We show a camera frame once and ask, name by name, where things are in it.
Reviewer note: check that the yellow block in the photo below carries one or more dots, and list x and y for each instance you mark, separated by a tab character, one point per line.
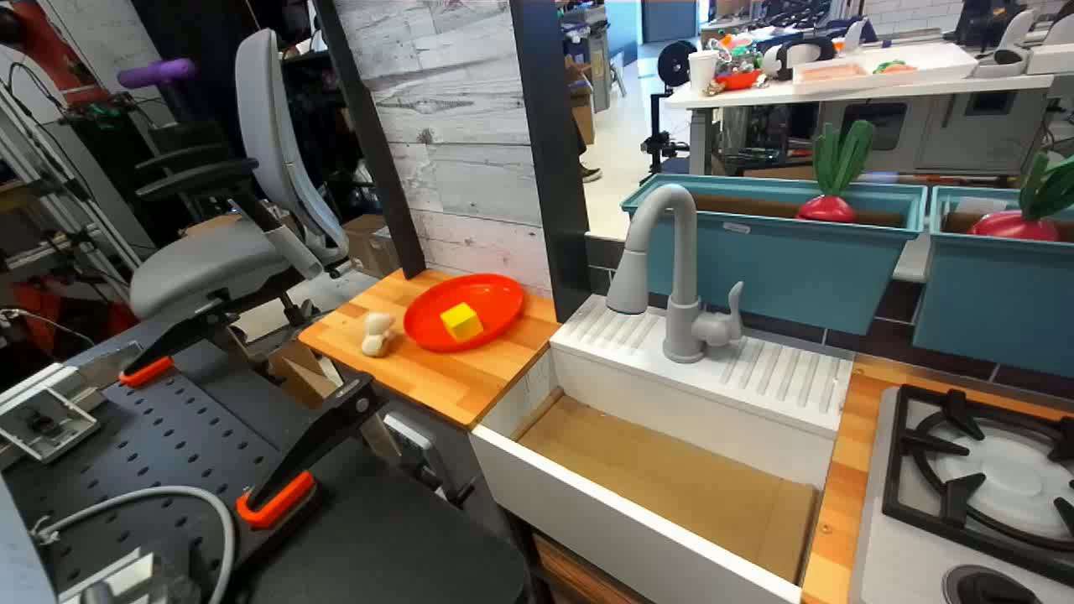
462	320

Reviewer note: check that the orange plastic plate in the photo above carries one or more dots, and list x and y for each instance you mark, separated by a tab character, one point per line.
497	303

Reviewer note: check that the wooden butcher block counter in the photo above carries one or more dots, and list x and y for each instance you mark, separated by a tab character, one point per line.
457	387

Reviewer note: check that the grey toy faucet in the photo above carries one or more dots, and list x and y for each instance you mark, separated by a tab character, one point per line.
689	332

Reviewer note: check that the white toy garlic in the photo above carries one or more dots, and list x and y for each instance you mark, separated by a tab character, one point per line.
377	332

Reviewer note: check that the white toy sink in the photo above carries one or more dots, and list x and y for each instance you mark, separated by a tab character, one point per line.
684	481

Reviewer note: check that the grey office chair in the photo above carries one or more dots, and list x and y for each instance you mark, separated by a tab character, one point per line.
287	234

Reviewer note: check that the left teal planter box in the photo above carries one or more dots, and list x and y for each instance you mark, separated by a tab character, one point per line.
811	273

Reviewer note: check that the teal planter box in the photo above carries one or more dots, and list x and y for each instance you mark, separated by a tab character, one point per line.
998	300
811	273

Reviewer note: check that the near black orange clamp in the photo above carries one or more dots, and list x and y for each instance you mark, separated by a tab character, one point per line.
293	481

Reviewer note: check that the black orange clamp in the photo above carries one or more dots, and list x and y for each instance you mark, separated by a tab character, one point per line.
293	481
159	352

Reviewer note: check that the left toy radish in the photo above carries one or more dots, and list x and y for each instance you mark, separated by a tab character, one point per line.
836	162

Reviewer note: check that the toy radish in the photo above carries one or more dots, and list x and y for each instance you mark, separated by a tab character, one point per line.
1044	194
836	162

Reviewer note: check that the white background table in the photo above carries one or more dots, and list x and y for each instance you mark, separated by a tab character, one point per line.
958	116

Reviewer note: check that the far black orange clamp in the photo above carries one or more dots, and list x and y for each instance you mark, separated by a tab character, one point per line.
159	352

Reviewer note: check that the black toy stove grate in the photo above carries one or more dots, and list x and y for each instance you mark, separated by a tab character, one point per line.
985	477

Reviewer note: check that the right teal planter box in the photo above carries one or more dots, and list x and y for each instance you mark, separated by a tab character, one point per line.
998	300

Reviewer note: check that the right toy radish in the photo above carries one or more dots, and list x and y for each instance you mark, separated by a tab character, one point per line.
1044	194

